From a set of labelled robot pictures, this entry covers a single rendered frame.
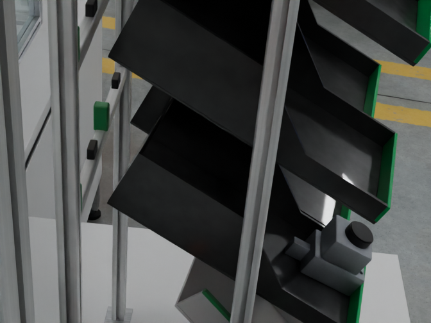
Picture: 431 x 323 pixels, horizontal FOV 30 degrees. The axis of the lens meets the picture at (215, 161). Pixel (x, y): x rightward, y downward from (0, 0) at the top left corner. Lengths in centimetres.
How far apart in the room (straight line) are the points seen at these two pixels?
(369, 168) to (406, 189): 241
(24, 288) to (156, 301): 106
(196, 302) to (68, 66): 31
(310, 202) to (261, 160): 30
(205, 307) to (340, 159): 21
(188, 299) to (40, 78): 115
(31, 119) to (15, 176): 153
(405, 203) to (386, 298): 174
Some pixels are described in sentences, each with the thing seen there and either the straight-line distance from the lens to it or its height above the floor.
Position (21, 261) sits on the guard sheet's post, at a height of 162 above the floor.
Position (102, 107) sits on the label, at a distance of 87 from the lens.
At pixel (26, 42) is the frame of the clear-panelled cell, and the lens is 204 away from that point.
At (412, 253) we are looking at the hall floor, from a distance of 290.
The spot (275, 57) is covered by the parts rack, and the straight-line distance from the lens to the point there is 64.
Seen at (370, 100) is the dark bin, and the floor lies 136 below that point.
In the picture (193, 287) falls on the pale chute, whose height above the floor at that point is 118.
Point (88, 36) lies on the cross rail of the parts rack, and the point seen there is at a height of 147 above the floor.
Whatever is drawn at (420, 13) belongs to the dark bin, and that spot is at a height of 152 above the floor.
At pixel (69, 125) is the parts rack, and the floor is 143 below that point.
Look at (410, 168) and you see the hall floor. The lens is 333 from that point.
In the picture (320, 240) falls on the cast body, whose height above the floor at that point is 124.
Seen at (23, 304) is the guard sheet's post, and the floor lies 160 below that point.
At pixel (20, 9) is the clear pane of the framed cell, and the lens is 202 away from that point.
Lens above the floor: 179
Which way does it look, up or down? 34 degrees down
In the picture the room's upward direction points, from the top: 6 degrees clockwise
